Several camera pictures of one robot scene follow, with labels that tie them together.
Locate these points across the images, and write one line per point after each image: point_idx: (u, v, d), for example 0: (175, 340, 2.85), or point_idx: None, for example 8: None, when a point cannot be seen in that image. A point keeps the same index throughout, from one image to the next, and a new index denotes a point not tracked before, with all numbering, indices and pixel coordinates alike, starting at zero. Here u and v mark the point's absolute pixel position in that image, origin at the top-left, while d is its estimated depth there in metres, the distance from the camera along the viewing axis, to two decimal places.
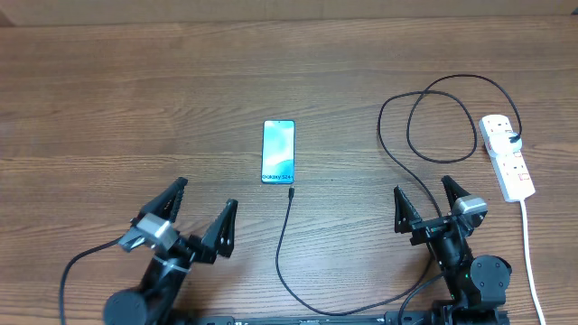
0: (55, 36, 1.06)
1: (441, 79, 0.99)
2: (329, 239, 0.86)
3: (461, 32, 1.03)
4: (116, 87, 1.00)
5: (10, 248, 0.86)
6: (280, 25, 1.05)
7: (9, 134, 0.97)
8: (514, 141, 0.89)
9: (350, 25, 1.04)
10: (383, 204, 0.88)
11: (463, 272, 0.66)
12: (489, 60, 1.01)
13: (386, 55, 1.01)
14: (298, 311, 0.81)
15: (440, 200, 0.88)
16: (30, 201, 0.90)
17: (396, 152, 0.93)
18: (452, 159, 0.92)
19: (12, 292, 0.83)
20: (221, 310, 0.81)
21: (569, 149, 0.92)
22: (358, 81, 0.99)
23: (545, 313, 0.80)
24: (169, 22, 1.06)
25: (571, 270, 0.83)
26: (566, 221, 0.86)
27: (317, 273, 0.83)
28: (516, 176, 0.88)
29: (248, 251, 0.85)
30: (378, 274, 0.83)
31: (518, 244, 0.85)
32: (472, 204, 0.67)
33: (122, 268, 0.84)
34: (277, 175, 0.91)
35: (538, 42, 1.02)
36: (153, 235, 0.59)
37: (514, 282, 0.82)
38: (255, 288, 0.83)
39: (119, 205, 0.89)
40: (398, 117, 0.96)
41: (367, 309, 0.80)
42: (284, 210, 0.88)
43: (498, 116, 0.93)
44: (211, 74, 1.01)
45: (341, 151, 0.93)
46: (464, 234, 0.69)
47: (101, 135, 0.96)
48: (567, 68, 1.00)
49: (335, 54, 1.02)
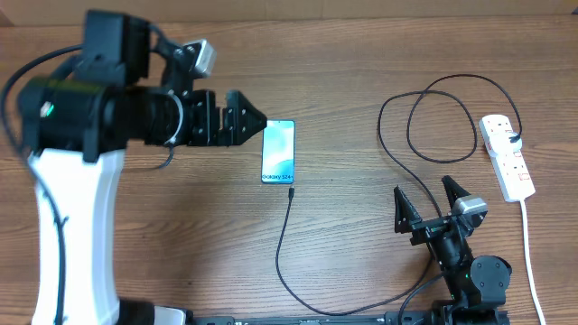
0: (55, 35, 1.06)
1: (441, 79, 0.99)
2: (329, 239, 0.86)
3: (461, 32, 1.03)
4: None
5: (10, 249, 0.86)
6: (280, 25, 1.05)
7: None
8: (514, 141, 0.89)
9: (350, 25, 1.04)
10: (383, 204, 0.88)
11: (463, 272, 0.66)
12: (489, 60, 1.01)
13: (387, 55, 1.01)
14: (298, 311, 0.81)
15: (440, 201, 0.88)
16: (30, 201, 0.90)
17: (396, 152, 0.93)
18: (452, 159, 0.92)
19: (13, 292, 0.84)
20: (222, 310, 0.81)
21: (569, 149, 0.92)
22: (358, 81, 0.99)
23: (545, 313, 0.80)
24: (169, 21, 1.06)
25: (571, 270, 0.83)
26: (566, 221, 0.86)
27: (317, 274, 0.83)
28: (516, 176, 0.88)
29: (248, 250, 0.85)
30: (378, 274, 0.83)
31: (518, 244, 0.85)
32: (472, 204, 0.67)
33: (123, 268, 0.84)
34: (277, 175, 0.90)
35: (538, 42, 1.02)
36: (200, 44, 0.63)
37: (514, 282, 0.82)
38: (256, 288, 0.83)
39: (118, 205, 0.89)
40: (398, 117, 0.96)
41: (367, 309, 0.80)
42: (284, 209, 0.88)
43: (498, 116, 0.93)
44: (211, 74, 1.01)
45: (341, 151, 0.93)
46: (464, 235, 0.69)
47: None
48: (567, 68, 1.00)
49: (335, 54, 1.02)
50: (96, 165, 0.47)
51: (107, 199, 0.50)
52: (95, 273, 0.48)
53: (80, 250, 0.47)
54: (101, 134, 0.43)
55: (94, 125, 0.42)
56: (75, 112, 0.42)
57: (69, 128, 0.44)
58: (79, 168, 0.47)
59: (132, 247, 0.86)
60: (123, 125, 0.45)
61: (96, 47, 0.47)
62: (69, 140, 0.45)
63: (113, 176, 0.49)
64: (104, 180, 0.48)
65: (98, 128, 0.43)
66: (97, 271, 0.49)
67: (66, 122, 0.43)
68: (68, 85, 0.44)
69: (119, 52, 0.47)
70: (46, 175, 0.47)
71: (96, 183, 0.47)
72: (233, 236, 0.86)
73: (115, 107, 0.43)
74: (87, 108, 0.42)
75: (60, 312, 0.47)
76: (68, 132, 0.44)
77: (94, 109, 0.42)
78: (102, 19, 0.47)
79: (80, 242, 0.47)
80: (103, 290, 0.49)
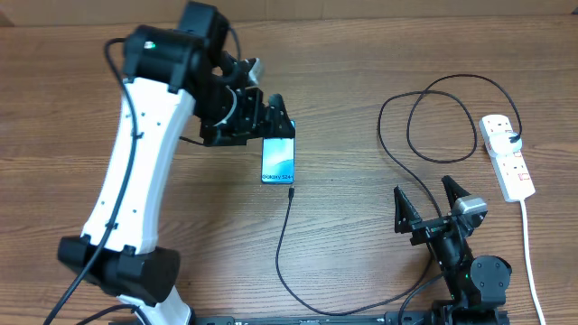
0: (55, 35, 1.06)
1: (441, 79, 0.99)
2: (328, 239, 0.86)
3: (461, 32, 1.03)
4: (116, 87, 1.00)
5: (10, 249, 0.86)
6: (280, 25, 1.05)
7: (9, 134, 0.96)
8: (514, 141, 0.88)
9: (350, 25, 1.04)
10: (383, 204, 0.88)
11: (463, 271, 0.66)
12: (489, 60, 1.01)
13: (387, 55, 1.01)
14: (298, 311, 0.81)
15: (440, 201, 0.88)
16: (30, 201, 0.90)
17: (396, 152, 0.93)
18: (452, 159, 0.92)
19: (12, 292, 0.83)
20: (222, 310, 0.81)
21: (569, 149, 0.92)
22: (358, 81, 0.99)
23: (545, 313, 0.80)
24: (169, 22, 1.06)
25: (571, 270, 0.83)
26: (566, 221, 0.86)
27: (317, 274, 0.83)
28: (516, 176, 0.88)
29: (247, 250, 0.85)
30: (378, 274, 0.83)
31: (518, 244, 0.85)
32: (472, 204, 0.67)
33: None
34: (276, 175, 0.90)
35: (538, 42, 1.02)
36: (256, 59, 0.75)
37: (514, 282, 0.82)
38: (255, 288, 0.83)
39: None
40: (398, 117, 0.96)
41: (367, 309, 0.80)
42: (284, 210, 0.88)
43: (497, 116, 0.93)
44: None
45: (341, 151, 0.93)
46: (464, 235, 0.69)
47: (101, 135, 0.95)
48: (567, 68, 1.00)
49: (335, 54, 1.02)
50: (176, 96, 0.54)
51: (176, 130, 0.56)
52: (152, 195, 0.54)
53: (145, 168, 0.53)
54: (188, 71, 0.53)
55: (183, 66, 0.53)
56: (172, 52, 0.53)
57: (163, 61, 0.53)
58: (162, 94, 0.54)
59: None
60: (205, 73, 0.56)
61: (191, 23, 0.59)
62: (159, 74, 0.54)
63: (185, 113, 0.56)
64: (179, 111, 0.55)
65: (185, 70, 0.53)
66: (153, 194, 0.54)
67: (163, 57, 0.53)
68: (167, 36, 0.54)
69: (209, 28, 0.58)
70: (134, 94, 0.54)
71: (172, 112, 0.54)
72: (233, 236, 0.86)
73: (203, 56, 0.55)
74: (184, 48, 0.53)
75: (112, 219, 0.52)
76: (162, 67, 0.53)
77: (189, 49, 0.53)
78: (200, 8, 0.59)
79: (149, 161, 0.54)
80: (151, 216, 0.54)
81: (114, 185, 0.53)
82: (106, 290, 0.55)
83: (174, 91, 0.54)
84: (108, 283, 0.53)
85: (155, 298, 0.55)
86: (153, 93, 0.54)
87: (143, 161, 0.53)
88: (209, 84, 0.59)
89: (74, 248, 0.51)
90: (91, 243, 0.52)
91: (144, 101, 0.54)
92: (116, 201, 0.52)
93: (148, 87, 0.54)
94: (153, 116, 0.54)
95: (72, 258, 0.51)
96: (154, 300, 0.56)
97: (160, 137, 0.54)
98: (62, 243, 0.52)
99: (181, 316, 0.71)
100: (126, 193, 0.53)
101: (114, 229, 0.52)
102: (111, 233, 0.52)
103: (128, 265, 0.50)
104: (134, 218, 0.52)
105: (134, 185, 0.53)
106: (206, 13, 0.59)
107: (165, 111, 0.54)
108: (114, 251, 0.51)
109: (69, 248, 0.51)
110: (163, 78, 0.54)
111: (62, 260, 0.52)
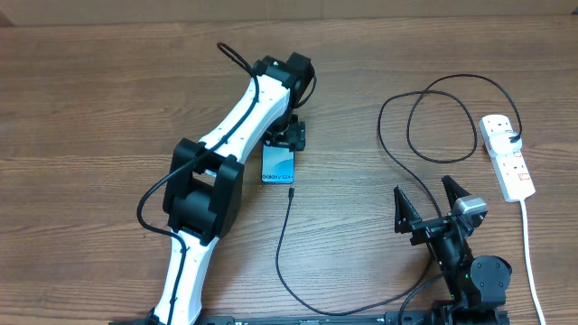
0: (55, 35, 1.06)
1: (441, 79, 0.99)
2: (328, 239, 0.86)
3: (461, 32, 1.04)
4: (116, 87, 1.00)
5: (9, 249, 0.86)
6: (281, 25, 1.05)
7: (9, 134, 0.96)
8: (514, 141, 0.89)
9: (350, 25, 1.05)
10: (383, 204, 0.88)
11: (463, 271, 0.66)
12: (489, 60, 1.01)
13: (387, 54, 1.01)
14: (298, 311, 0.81)
15: (440, 200, 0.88)
16: (30, 201, 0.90)
17: (396, 152, 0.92)
18: (452, 159, 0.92)
19: (12, 292, 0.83)
20: (221, 310, 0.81)
21: (569, 149, 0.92)
22: (358, 80, 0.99)
23: (545, 313, 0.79)
24: (169, 22, 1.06)
25: (571, 271, 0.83)
26: (566, 221, 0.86)
27: (317, 273, 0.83)
28: (516, 176, 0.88)
29: (247, 250, 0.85)
30: (378, 274, 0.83)
31: (518, 244, 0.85)
32: (472, 204, 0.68)
33: (122, 267, 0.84)
34: (276, 175, 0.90)
35: (538, 41, 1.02)
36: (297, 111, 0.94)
37: (514, 281, 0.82)
38: (256, 288, 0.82)
39: (118, 205, 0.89)
40: (398, 117, 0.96)
41: (367, 310, 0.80)
42: (284, 209, 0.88)
43: (497, 116, 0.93)
44: (211, 74, 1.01)
45: (341, 151, 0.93)
46: (464, 235, 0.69)
47: (101, 135, 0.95)
48: (568, 68, 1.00)
49: (335, 54, 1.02)
50: (283, 91, 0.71)
51: (274, 112, 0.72)
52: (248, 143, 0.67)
53: (255, 119, 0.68)
54: (293, 89, 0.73)
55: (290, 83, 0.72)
56: (287, 72, 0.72)
57: (282, 71, 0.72)
58: (276, 84, 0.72)
59: (131, 247, 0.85)
60: (298, 96, 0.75)
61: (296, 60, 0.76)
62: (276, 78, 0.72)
63: (283, 105, 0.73)
64: (284, 98, 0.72)
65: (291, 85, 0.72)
66: (248, 146, 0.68)
67: (287, 68, 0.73)
68: (284, 64, 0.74)
69: (308, 67, 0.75)
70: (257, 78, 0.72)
71: (279, 97, 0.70)
72: (234, 236, 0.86)
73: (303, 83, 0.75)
74: (302, 69, 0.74)
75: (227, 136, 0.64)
76: (280, 75, 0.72)
77: (304, 69, 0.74)
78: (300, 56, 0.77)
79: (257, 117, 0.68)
80: (244, 154, 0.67)
81: (233, 120, 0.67)
82: (183, 203, 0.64)
83: (285, 86, 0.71)
84: (196, 191, 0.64)
85: (216, 231, 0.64)
86: (270, 83, 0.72)
87: (256, 114, 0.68)
88: (299, 101, 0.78)
89: (191, 147, 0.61)
90: (205, 146, 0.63)
91: (264, 83, 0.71)
92: (234, 127, 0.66)
93: (270, 76, 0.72)
94: (268, 94, 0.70)
95: (184, 155, 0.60)
96: (214, 234, 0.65)
97: (268, 106, 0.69)
98: (181, 142, 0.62)
99: (197, 302, 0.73)
100: (239, 129, 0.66)
101: (224, 143, 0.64)
102: (222, 145, 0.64)
103: (227, 171, 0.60)
104: (239, 143, 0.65)
105: (247, 125, 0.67)
106: (303, 57, 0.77)
107: (277, 92, 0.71)
108: (221, 156, 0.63)
109: (186, 144, 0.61)
110: (278, 79, 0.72)
111: (175, 153, 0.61)
